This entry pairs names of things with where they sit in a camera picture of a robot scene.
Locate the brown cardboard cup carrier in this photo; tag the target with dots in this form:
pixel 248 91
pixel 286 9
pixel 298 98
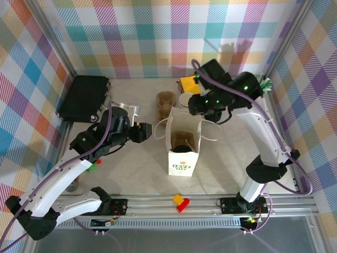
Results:
pixel 180 137
pixel 166 100

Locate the white paper takeout bag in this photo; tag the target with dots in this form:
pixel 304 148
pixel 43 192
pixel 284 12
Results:
pixel 181 168

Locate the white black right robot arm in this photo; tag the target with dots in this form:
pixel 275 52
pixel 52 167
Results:
pixel 263 137

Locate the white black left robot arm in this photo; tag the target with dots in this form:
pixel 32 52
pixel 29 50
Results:
pixel 60 182

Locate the green white paper cup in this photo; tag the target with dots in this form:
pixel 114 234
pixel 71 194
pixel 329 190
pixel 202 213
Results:
pixel 184 98

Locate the yellow paper napkin stack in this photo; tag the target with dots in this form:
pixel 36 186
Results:
pixel 188 84

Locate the green toy brick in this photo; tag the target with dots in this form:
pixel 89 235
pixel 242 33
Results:
pixel 91 168

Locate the black carrying case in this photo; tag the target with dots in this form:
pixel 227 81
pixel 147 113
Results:
pixel 81 97

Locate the green white wrapped straw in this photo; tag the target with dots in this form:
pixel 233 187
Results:
pixel 267 85
pixel 263 78

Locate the yellow toy brick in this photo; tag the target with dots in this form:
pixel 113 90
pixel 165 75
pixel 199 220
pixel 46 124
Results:
pixel 177 198

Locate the red grey cylindrical object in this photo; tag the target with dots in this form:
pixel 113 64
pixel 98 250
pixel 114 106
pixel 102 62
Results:
pixel 71 185

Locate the large red toy brick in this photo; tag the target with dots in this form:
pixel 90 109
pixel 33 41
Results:
pixel 183 206

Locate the small electronics board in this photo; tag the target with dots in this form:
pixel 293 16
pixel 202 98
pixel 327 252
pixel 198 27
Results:
pixel 108 223
pixel 251 221

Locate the long aluminium base rail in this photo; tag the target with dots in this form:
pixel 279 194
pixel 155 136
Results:
pixel 152 208

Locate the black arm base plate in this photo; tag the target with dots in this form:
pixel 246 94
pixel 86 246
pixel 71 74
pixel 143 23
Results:
pixel 229 205
pixel 119 206

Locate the aluminium frame post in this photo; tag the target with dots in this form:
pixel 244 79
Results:
pixel 287 39
pixel 58 44

